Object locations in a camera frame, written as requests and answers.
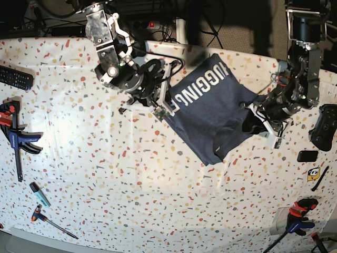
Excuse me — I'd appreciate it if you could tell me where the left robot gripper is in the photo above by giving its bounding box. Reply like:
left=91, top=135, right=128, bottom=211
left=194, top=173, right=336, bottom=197
left=241, top=89, right=300, bottom=149

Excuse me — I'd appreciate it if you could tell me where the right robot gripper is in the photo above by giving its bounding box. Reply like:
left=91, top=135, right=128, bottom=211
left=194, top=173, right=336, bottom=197
left=108, top=59, right=175, bottom=121

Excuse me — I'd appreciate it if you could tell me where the blue grey T-shirt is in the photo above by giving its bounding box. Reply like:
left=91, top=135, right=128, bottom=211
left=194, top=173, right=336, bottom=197
left=165, top=54, right=264, bottom=165

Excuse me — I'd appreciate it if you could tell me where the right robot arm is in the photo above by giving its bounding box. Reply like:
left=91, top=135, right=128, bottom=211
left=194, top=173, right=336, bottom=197
left=71, top=1, right=184, bottom=121

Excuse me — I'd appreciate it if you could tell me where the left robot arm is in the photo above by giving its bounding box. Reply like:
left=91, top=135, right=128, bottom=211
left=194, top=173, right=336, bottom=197
left=241, top=1, right=331, bottom=149

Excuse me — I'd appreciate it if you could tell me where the small black case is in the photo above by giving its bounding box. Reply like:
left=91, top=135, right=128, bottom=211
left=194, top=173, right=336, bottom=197
left=297, top=150, right=319, bottom=162

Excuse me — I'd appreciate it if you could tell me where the black game controller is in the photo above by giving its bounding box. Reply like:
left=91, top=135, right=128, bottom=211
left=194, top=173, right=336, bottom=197
left=309, top=104, right=336, bottom=152

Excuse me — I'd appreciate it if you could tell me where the yellow cartoon sticker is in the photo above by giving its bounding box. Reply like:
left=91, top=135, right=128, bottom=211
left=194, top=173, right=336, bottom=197
left=307, top=167, right=321, bottom=181

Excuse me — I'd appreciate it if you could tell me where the white power strip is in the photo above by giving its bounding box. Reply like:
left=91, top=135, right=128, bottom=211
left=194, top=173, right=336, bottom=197
left=130, top=21, right=161, bottom=31

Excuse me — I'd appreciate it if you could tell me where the white paper sheet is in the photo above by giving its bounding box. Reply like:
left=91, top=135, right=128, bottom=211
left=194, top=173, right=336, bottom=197
left=319, top=81, right=336, bottom=106

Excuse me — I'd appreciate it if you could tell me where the clear plastic bag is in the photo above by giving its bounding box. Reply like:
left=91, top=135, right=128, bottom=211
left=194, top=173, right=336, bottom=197
left=269, top=207, right=289, bottom=236

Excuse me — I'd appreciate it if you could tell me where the black TV remote control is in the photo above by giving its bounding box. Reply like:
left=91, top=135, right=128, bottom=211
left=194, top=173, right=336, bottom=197
left=0, top=66, right=34, bottom=91

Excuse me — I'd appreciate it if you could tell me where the blue black bar clamp right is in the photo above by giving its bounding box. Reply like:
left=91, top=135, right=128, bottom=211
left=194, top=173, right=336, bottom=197
left=263, top=198, right=319, bottom=253

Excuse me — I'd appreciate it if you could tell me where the blue black bar clamp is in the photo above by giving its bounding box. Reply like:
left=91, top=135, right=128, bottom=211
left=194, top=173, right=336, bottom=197
left=1, top=100, right=42, bottom=182
left=263, top=198, right=319, bottom=253

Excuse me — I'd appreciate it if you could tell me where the blue black bar clamp left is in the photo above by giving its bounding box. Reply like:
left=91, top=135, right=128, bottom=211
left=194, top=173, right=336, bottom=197
left=1, top=100, right=42, bottom=182

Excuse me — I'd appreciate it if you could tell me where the teal highlighter marker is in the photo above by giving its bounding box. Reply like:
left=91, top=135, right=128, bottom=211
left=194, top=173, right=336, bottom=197
left=29, top=182, right=51, bottom=208

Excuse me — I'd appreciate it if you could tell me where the red black clamp corner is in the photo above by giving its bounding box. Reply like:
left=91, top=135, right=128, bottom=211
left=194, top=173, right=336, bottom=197
left=311, top=232, right=329, bottom=253

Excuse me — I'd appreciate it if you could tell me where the black cable tie strip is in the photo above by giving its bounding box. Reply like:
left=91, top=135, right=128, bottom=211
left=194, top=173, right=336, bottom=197
left=311, top=166, right=329, bottom=192

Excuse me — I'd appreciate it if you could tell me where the orange blue T-handle hex key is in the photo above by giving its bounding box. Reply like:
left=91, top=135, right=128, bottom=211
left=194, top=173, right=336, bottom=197
left=31, top=205, right=78, bottom=240

